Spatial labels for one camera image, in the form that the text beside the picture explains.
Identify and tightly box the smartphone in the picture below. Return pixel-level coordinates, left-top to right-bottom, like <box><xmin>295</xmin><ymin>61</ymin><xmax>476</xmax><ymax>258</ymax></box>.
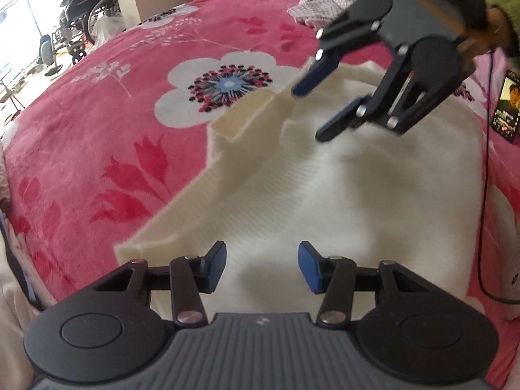
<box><xmin>489</xmin><ymin>69</ymin><xmax>520</xmax><ymax>145</ymax></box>

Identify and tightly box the black cable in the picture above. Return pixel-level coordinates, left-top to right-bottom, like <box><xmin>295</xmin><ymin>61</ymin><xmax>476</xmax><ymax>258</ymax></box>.
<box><xmin>478</xmin><ymin>51</ymin><xmax>520</xmax><ymax>306</ymax></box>

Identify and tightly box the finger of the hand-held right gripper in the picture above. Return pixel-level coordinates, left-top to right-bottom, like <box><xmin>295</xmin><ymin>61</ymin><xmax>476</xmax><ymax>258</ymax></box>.
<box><xmin>291</xmin><ymin>7</ymin><xmax>385</xmax><ymax>99</ymax></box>
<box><xmin>315</xmin><ymin>45</ymin><xmax>451</xmax><ymax>144</ymax></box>

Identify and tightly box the white plastic bag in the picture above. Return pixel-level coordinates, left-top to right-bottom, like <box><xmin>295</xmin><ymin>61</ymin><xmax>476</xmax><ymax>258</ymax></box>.
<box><xmin>91</xmin><ymin>16</ymin><xmax>123</xmax><ymax>46</ymax></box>

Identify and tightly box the person's right forearm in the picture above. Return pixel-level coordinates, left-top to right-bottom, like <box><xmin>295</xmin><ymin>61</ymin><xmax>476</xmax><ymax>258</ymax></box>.
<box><xmin>485</xmin><ymin>0</ymin><xmax>520</xmax><ymax>56</ymax></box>

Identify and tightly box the person's right hand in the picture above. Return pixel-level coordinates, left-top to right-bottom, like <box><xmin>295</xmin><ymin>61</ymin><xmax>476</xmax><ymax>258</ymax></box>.
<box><xmin>463</xmin><ymin>6</ymin><xmax>513</xmax><ymax>56</ymax></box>

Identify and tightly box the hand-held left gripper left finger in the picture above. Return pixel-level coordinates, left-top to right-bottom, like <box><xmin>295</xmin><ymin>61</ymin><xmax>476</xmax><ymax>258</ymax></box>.
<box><xmin>94</xmin><ymin>240</ymin><xmax>227</xmax><ymax>330</ymax></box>

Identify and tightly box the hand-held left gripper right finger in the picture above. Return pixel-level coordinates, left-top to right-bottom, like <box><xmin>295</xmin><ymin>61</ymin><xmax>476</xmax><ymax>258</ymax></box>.
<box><xmin>298</xmin><ymin>240</ymin><xmax>430</xmax><ymax>328</ymax></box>

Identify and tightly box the grey office chair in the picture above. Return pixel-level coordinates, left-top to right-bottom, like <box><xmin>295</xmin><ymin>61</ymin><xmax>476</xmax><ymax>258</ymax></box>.
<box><xmin>38</xmin><ymin>34</ymin><xmax>64</xmax><ymax>78</ymax></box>

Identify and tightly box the cream knit sweater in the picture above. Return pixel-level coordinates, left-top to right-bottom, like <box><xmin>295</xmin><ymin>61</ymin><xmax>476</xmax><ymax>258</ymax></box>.
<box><xmin>115</xmin><ymin>60</ymin><xmax>499</xmax><ymax>322</ymax></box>

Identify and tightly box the black wheelchair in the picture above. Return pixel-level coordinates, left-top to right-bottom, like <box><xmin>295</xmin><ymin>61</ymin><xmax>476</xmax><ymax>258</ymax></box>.
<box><xmin>53</xmin><ymin>0</ymin><xmax>123</xmax><ymax>66</ymax></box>

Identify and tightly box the red floral blanket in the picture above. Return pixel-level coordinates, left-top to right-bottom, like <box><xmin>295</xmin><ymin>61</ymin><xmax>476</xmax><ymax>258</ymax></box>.
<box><xmin>0</xmin><ymin>0</ymin><xmax>520</xmax><ymax>390</ymax></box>

